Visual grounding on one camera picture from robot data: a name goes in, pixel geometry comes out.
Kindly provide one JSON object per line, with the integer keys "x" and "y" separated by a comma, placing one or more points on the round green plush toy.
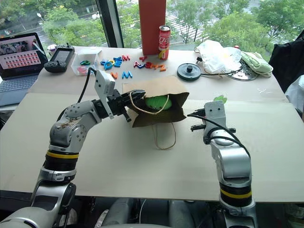
{"x": 158, "y": 102}

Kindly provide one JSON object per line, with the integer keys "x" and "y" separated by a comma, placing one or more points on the black garment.
{"x": 288, "y": 59}

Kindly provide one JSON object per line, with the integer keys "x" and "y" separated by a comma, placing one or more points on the small white purple cup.
{"x": 51, "y": 48}

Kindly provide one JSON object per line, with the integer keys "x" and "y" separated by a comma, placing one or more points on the black round spool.
{"x": 188, "y": 72}

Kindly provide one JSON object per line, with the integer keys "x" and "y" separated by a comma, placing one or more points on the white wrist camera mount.
{"x": 215, "y": 114}
{"x": 104, "y": 82}

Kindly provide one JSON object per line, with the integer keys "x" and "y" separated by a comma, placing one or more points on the clear plastic box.
{"x": 93, "y": 59}

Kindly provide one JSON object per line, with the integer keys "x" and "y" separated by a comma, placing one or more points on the orange letter N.
{"x": 114, "y": 75}

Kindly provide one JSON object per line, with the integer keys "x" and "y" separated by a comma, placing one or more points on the light green cloth pouch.
{"x": 256, "y": 63}

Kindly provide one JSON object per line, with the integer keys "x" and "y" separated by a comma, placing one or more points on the light green plush toy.
{"x": 219, "y": 98}

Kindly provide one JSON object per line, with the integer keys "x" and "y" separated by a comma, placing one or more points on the tall red box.
{"x": 152, "y": 26}

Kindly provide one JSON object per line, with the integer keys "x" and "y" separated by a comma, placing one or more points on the green letter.
{"x": 85, "y": 62}

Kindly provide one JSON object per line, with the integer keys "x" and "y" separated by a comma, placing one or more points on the blue letter W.
{"x": 127, "y": 75}

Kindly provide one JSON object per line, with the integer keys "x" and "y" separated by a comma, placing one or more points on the brown paper bag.
{"x": 164, "y": 85}

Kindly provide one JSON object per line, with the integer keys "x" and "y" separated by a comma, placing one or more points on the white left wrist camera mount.
{"x": 104, "y": 82}

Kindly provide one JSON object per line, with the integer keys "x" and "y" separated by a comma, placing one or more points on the dark window frame post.
{"x": 110, "y": 21}

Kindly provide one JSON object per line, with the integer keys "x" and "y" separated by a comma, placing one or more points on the red letter M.
{"x": 126, "y": 57}

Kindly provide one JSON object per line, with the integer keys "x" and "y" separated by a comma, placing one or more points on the red letter Y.
{"x": 143, "y": 58}

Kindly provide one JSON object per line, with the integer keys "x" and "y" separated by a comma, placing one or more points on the white plastic bag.
{"x": 213, "y": 55}

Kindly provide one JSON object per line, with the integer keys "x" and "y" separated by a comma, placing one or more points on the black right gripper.
{"x": 200, "y": 112}

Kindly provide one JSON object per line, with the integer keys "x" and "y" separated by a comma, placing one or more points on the red letter A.
{"x": 137, "y": 64}

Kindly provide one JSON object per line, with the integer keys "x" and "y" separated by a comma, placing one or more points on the grey rounded shape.
{"x": 118, "y": 213}
{"x": 187, "y": 213}

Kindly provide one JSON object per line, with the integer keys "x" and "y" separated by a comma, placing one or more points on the open laptop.
{"x": 19, "y": 61}

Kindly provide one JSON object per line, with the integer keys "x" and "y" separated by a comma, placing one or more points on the orange letter Z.
{"x": 162, "y": 68}

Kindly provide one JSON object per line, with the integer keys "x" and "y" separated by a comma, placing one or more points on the red soda can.
{"x": 164, "y": 42}

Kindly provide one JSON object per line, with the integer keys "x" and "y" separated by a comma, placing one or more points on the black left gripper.
{"x": 118, "y": 101}

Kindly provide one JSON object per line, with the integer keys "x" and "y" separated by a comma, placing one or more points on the black handheld controller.
{"x": 59, "y": 59}

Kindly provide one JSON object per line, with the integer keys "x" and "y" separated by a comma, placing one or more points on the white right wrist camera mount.
{"x": 215, "y": 114}

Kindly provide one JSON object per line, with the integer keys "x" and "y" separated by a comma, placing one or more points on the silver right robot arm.
{"x": 231, "y": 161}

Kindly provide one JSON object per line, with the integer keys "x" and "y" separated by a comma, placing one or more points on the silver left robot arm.
{"x": 71, "y": 128}

